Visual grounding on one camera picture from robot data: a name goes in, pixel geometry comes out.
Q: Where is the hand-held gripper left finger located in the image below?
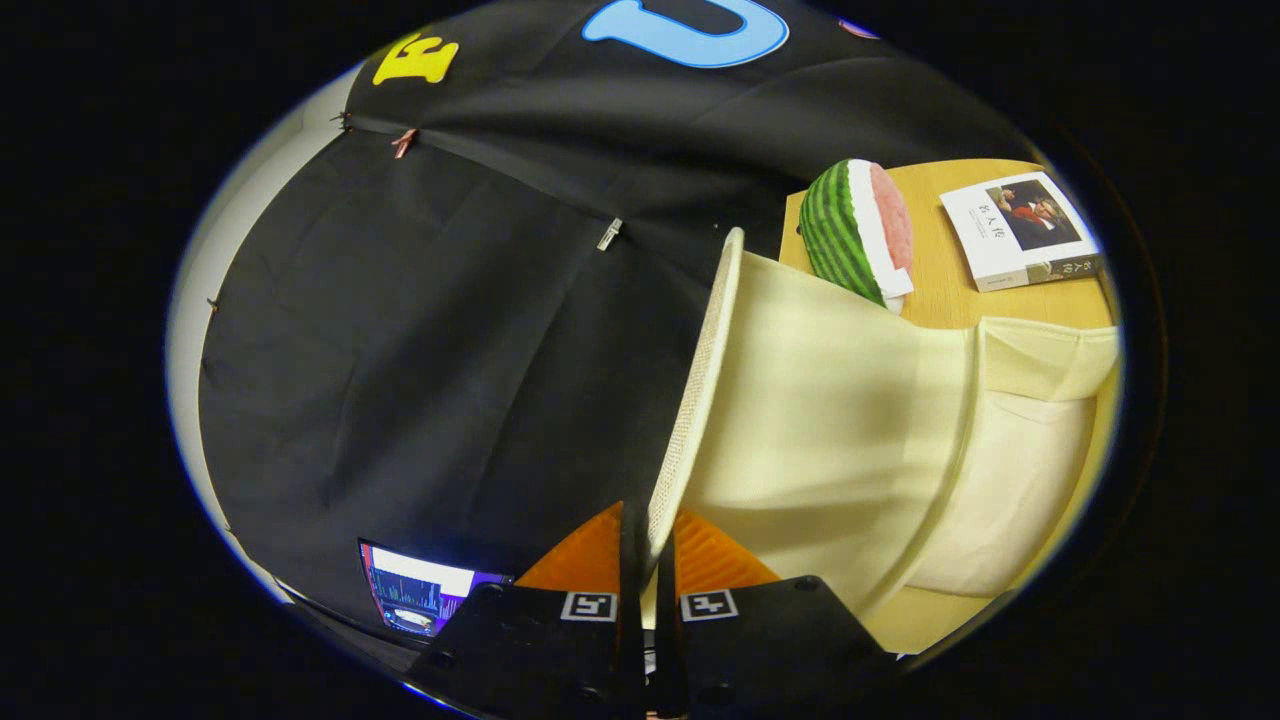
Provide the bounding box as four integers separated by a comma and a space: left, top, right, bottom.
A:
405, 500, 647, 720

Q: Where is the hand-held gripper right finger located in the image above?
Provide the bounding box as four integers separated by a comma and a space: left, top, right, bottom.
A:
654, 510, 897, 720

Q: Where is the beige fabric storage box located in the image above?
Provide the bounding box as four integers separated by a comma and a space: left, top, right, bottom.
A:
645, 228, 1121, 656

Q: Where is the computer monitor screen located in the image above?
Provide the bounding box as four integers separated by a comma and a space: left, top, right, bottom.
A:
358, 540, 516, 639

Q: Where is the black backdrop cloth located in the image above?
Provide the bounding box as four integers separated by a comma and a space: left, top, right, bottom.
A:
198, 0, 1041, 641

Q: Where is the watermelon slice plush toy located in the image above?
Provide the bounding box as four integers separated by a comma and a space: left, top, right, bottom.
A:
798, 158, 916, 316

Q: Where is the white portrait cover book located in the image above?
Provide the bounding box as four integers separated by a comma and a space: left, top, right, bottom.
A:
940, 170, 1104, 293

